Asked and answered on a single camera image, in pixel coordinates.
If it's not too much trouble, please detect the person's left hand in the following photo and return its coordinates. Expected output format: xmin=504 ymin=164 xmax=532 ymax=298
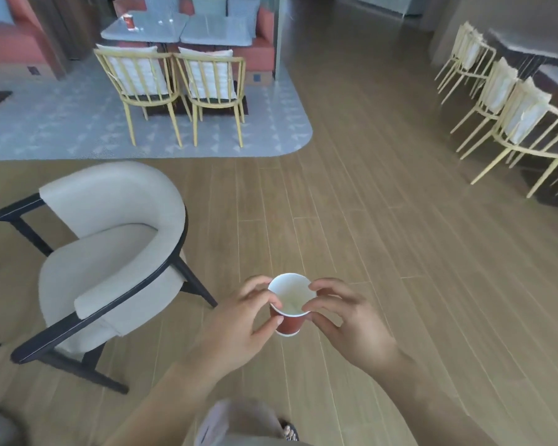
xmin=190 ymin=275 xmax=285 ymax=385

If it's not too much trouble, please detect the person's right hand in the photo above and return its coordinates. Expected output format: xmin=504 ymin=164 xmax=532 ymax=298
xmin=302 ymin=278 xmax=402 ymax=376

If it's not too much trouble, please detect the red paper cup white inside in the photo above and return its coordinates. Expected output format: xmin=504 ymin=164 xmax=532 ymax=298
xmin=267 ymin=273 xmax=318 ymax=338

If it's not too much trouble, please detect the person's left forearm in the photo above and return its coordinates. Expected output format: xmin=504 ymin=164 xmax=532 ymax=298
xmin=103 ymin=358 xmax=224 ymax=446

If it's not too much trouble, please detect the person's right forearm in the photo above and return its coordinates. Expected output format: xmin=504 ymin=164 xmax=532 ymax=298
xmin=376 ymin=347 xmax=496 ymax=446

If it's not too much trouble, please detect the person's light trouser leg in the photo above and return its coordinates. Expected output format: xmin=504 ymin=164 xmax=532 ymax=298
xmin=194 ymin=398 xmax=310 ymax=446

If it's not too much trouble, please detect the person's foot in black sandal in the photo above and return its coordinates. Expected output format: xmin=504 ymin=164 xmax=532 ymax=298
xmin=279 ymin=420 xmax=301 ymax=443

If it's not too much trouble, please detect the grey patterned floor rug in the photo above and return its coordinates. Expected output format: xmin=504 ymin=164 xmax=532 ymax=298
xmin=0 ymin=55 xmax=314 ymax=162

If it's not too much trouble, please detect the yellow wooden spindle chair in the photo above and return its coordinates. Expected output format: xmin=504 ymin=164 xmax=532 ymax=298
xmin=434 ymin=20 xmax=483 ymax=91
xmin=172 ymin=46 xmax=247 ymax=149
xmin=459 ymin=77 xmax=558 ymax=199
xmin=93 ymin=44 xmax=185 ymax=149
xmin=450 ymin=57 xmax=522 ymax=155
xmin=441 ymin=29 xmax=498 ymax=106

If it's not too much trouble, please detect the white chair cushion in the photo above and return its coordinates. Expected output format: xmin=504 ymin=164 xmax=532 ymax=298
xmin=460 ymin=30 xmax=485 ymax=72
xmin=178 ymin=46 xmax=239 ymax=101
xmin=483 ymin=57 xmax=520 ymax=114
xmin=454 ymin=21 xmax=476 ymax=65
xmin=502 ymin=77 xmax=553 ymax=145
xmin=96 ymin=44 xmax=170 ymax=97

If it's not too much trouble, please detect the red upholstered booth sofa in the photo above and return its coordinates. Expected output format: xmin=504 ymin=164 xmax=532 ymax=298
xmin=0 ymin=0 xmax=62 ymax=81
xmin=113 ymin=0 xmax=278 ymax=84

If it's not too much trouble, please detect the grey square dining table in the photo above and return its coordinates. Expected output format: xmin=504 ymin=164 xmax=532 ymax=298
xmin=100 ymin=10 xmax=190 ymax=45
xmin=179 ymin=14 xmax=260 ymax=48

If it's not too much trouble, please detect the white armchair with black frame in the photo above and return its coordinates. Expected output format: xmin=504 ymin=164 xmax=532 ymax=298
xmin=0 ymin=160 xmax=219 ymax=396

